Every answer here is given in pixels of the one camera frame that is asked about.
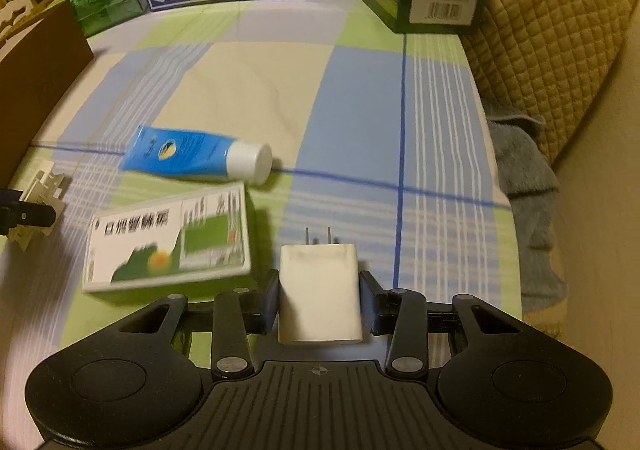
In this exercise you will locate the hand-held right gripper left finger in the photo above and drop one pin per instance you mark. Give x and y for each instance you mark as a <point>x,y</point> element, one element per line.
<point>270,302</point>

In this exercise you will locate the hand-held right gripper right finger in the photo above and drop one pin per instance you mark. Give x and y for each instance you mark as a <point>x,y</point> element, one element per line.
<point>367,305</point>

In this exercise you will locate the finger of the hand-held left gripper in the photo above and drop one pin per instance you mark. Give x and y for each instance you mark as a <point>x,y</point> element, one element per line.
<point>30,215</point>

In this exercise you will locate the white charger plug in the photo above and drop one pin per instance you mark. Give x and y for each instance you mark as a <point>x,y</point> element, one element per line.
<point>320,290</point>

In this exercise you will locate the brown cardboard box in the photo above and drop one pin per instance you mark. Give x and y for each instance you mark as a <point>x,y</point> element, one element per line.
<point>40,94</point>

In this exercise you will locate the green and white medicine box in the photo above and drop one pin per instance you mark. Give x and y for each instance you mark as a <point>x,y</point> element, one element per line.
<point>150,240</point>

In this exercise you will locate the blue cream tube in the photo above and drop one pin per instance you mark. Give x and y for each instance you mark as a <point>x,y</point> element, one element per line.
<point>190,152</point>

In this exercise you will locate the grey towel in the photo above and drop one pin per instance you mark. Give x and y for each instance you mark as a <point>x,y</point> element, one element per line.
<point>530,190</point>

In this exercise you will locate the plaid bed sheet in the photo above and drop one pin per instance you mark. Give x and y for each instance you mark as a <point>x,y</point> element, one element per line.
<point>350,104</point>

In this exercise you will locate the green tissue pack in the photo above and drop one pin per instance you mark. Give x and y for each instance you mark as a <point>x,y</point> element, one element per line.
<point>105,4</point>

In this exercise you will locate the beige quilted cushion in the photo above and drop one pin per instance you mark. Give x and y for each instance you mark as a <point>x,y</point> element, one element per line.
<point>550,44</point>

